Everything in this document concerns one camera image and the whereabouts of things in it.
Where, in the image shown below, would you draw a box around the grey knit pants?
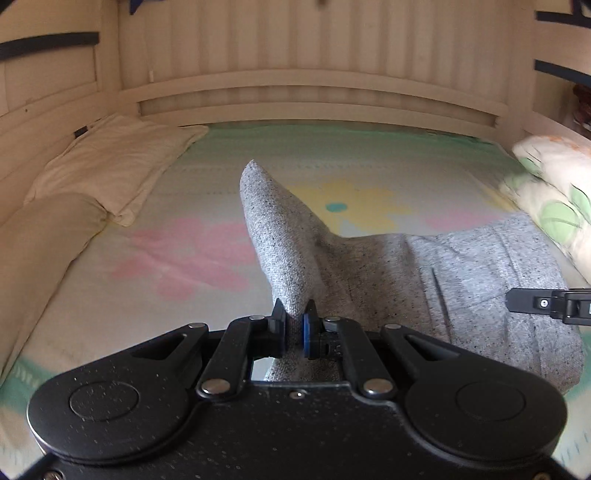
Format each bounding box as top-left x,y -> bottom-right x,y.
239,163 -> 587,392

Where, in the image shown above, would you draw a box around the white floral folded quilt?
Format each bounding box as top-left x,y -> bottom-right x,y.
500,136 -> 590,279

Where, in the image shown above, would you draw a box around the pastel floral bed blanket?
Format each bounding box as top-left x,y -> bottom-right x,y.
1,125 -> 517,476

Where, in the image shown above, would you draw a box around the cream flat pillow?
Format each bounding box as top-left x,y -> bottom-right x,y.
25,114 -> 208,227

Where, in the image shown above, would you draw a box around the beige pillow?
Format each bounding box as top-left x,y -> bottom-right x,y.
1,193 -> 108,379

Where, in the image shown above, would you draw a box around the cream wooden bed frame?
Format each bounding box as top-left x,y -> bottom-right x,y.
1,1 -> 590,218

